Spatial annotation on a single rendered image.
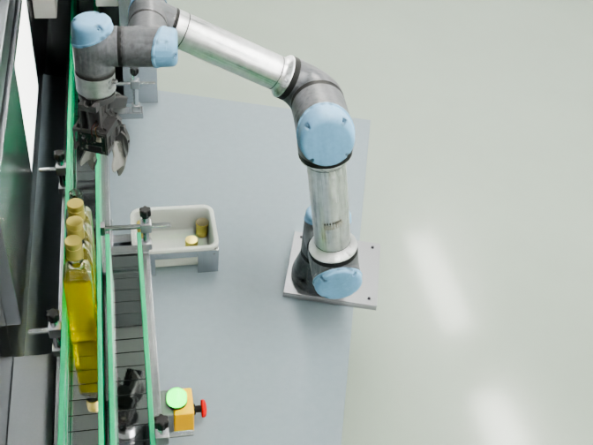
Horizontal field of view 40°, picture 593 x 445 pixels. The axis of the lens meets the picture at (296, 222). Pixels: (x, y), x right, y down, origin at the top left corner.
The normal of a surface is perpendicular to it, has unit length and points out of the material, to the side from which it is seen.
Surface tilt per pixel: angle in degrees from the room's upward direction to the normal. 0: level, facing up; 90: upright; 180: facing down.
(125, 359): 0
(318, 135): 82
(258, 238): 0
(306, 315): 0
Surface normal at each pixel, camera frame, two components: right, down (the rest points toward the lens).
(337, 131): 0.11, 0.55
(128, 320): 0.09, -0.74
